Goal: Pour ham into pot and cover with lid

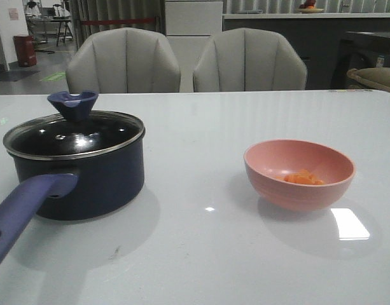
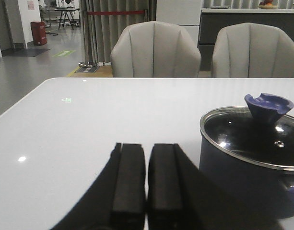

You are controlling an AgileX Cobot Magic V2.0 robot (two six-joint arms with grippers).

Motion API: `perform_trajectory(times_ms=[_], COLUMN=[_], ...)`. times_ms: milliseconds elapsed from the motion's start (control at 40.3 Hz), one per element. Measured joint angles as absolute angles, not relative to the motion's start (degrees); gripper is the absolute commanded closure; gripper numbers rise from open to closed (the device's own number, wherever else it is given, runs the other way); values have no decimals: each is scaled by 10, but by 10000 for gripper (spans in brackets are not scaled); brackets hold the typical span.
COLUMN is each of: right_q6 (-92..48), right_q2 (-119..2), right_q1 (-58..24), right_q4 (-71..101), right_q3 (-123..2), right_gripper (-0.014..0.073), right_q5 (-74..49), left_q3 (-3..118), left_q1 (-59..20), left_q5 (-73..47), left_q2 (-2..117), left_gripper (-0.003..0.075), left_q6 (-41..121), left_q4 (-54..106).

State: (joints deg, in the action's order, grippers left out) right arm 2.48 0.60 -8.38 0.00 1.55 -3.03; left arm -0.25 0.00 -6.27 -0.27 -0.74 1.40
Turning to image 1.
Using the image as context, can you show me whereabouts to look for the pink bowl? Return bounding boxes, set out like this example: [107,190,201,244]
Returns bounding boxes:
[244,139,356,212]

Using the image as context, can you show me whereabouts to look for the orange ham slices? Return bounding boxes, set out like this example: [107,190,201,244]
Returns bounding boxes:
[275,169,325,185]

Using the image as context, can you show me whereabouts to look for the glass lid with blue knob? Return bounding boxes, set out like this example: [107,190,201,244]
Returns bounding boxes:
[3,90,145,161]

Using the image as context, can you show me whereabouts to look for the right grey upholstered chair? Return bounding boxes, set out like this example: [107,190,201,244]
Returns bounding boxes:
[193,28,307,92]

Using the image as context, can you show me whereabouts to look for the grey upholstered chair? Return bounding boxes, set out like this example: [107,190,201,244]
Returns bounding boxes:
[193,28,307,92]
[66,27,181,93]

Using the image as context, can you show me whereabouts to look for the left grey upholstered chair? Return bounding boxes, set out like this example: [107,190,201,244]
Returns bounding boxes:
[66,27,181,93]

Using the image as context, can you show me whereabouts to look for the white refrigerator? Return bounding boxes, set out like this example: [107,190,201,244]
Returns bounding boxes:
[165,1,223,92]

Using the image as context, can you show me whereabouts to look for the dark blue saucepan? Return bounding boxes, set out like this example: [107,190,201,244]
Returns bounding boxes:
[0,110,146,273]

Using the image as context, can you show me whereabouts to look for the red barrier belt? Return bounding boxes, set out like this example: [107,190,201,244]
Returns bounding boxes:
[80,17,158,26]

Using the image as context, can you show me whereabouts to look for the dark grey kitchen counter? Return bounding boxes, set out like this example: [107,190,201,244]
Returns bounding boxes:
[223,13,390,90]

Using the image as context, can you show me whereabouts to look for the fruit plate on counter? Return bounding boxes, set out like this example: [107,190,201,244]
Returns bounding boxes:
[297,0,324,13]

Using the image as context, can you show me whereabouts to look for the dark side table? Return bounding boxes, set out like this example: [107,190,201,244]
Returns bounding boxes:
[330,32,390,89]

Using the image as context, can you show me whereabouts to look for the red trash bin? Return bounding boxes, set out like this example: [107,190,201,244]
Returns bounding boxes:
[13,34,37,67]

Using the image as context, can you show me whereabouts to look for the beige cushion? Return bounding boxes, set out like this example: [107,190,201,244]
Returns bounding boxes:
[346,67,390,93]

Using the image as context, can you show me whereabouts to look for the background work desk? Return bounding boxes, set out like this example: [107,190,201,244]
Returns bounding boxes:
[24,1,74,46]

